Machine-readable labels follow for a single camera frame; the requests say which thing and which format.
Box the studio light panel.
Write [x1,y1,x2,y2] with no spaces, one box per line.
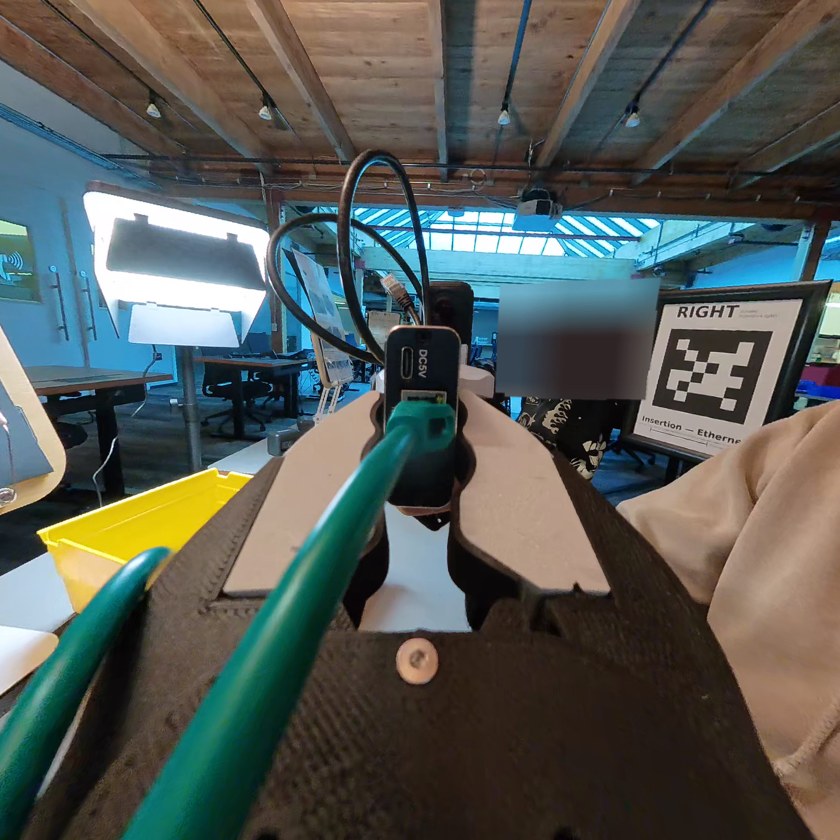
[83,190,270,473]

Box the poster board on easel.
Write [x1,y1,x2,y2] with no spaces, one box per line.
[289,248,357,422]

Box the yellow plastic bin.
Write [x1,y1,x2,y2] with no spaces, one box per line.
[37,467,253,614]

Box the ceiling projector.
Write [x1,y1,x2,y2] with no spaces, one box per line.
[512,189,564,232]

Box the green ethernet cable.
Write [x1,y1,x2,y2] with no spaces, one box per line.
[0,400,457,840]

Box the framed marker tag sign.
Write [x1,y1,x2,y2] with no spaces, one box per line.
[622,281,833,460]

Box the black board on white stand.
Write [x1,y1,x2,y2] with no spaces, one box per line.
[0,323,68,517]

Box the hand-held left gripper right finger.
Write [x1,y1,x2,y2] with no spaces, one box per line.
[449,390,615,599]

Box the person's right forearm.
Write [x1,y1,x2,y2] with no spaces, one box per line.
[617,400,840,840]

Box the wooden desk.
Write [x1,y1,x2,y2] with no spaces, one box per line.
[26,364,175,500]
[196,351,317,442]

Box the black ethernet cable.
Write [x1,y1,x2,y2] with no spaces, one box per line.
[266,150,431,365]

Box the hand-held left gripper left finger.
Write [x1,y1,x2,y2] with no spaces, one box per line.
[222,390,395,599]

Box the green door sign panel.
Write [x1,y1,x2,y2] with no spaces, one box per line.
[0,220,40,303]

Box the grey ethernet adapter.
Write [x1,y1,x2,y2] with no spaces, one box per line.
[382,326,462,509]

